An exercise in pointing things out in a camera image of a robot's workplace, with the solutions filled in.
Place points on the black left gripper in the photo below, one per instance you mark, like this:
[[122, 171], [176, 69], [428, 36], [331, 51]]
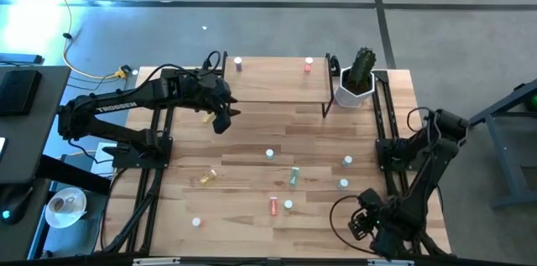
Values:
[[205, 92]]

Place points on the dark flat device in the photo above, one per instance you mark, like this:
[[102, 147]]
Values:
[[21, 58]]

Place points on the blue medicine bottle white cap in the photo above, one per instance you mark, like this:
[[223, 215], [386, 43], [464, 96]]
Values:
[[343, 183], [347, 160]]

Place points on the green cactus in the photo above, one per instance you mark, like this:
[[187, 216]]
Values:
[[361, 66]]

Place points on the black aluminium table frame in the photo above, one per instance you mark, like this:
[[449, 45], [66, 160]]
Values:
[[235, 263]]

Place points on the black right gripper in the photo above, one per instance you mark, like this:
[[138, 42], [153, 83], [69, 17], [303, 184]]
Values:
[[367, 205]]

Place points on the silver frame bracket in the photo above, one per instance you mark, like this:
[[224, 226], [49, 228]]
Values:
[[156, 262], [390, 262]]

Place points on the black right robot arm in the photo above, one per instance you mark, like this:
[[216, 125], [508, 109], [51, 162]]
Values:
[[419, 190]]

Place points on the black clamp knob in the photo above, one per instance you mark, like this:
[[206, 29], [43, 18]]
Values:
[[205, 66], [335, 64]]

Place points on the white flat item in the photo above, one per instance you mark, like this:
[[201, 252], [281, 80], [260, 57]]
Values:
[[1, 146]]

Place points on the purple medicine bottle white cap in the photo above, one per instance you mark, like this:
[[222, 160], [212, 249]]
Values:
[[238, 62]]

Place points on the red medicine bottle white cap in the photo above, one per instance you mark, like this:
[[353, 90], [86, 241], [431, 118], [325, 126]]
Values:
[[273, 206], [308, 64], [196, 221]]

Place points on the coffee cup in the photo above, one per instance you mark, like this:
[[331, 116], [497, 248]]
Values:
[[57, 204]]

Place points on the yellow medicine bottle white cap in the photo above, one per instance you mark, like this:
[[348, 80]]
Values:
[[208, 177], [206, 118]]

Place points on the white hexagonal plant pot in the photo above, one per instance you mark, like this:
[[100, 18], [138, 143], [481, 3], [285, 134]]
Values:
[[348, 97]]

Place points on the wooden shelf black metal frame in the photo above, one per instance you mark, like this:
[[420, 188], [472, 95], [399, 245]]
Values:
[[277, 85]]

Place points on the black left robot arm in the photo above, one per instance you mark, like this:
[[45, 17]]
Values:
[[121, 104]]

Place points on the black computer mouse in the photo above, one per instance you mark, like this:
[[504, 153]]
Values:
[[16, 205]]

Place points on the teal medicine bottle white cap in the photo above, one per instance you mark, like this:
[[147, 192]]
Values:
[[288, 204], [269, 153], [294, 176]]

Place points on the dark grey desk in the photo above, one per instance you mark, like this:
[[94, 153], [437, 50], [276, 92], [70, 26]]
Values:
[[38, 131]]

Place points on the grey metal stand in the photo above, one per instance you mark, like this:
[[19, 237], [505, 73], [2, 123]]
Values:
[[503, 169]]

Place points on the black keyboard device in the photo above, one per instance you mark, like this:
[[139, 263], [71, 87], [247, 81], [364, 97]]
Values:
[[19, 92]]

